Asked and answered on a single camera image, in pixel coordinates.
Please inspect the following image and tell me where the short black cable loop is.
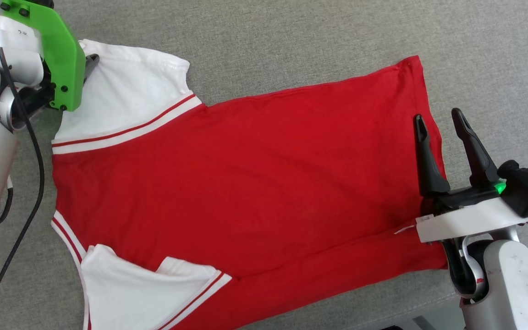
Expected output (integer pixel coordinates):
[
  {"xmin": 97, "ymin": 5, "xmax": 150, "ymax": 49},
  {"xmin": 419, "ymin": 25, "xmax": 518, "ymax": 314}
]
[{"xmin": 0, "ymin": 176, "xmax": 15, "ymax": 226}]

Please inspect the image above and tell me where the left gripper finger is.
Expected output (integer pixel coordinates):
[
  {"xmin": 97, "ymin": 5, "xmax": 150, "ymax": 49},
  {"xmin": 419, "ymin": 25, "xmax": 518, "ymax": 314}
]
[{"xmin": 84, "ymin": 54, "xmax": 100, "ymax": 83}]

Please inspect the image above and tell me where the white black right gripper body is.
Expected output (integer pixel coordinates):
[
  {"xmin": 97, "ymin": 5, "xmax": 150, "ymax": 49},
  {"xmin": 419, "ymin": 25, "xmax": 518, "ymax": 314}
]
[{"xmin": 414, "ymin": 182, "xmax": 528, "ymax": 244}]

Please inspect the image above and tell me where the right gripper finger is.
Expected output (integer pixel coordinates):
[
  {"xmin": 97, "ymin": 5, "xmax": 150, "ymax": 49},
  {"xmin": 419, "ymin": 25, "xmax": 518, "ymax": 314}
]
[
  {"xmin": 413, "ymin": 114, "xmax": 451, "ymax": 198},
  {"xmin": 451, "ymin": 108, "xmax": 501, "ymax": 188}
]

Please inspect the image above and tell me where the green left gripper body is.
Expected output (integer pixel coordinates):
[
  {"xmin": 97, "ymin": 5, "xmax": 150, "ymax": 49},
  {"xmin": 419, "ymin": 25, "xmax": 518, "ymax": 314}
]
[{"xmin": 0, "ymin": 0, "xmax": 87, "ymax": 116}]

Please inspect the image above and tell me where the red white T-shirt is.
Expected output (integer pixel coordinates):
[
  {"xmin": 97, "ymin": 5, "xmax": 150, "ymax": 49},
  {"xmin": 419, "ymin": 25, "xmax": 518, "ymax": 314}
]
[{"xmin": 51, "ymin": 39, "xmax": 450, "ymax": 330}]

